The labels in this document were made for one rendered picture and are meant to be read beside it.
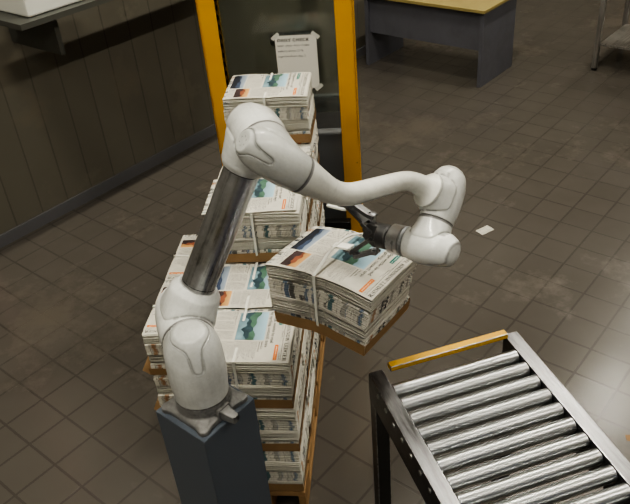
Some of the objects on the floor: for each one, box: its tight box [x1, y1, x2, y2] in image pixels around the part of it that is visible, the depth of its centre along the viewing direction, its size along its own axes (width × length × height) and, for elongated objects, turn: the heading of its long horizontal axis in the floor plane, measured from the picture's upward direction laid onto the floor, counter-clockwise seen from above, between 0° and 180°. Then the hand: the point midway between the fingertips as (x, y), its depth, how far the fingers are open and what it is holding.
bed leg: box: [370, 400, 391, 504], centre depth 268 cm, size 6×6×68 cm
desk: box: [364, 0, 517, 88], centre depth 668 cm, size 64×124×67 cm, turn 57°
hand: (334, 224), depth 227 cm, fingers open, 14 cm apart
